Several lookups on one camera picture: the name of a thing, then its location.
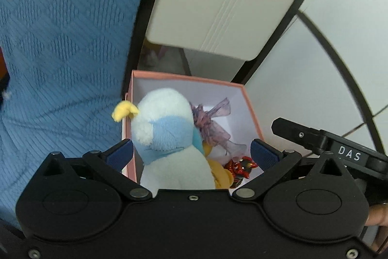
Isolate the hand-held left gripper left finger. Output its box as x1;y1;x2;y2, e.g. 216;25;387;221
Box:
40;139;153;202

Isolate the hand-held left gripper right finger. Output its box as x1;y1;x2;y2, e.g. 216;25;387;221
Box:
232;139;350;202

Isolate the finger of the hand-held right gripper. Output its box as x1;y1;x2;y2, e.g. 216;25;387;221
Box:
271;117;330;154

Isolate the red and black figurine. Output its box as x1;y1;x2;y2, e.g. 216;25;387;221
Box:
224;156;258;188

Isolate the brown plush with blue hat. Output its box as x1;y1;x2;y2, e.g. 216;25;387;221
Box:
202;142;234;189

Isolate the white and blue penguin plush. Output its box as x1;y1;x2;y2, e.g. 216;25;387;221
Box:
112;88;216;197

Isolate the purple ribbon bow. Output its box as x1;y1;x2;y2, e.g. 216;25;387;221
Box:
189;98;247;156

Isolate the pink cardboard box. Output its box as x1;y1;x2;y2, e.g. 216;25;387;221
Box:
121;70;264;196

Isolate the person's right hand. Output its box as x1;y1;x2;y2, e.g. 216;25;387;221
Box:
365;204;388;252

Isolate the black curved tube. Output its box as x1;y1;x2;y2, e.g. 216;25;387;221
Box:
295;10;388;156

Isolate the blue quilted seat cushion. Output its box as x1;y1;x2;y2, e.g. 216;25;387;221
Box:
0;0;161;229

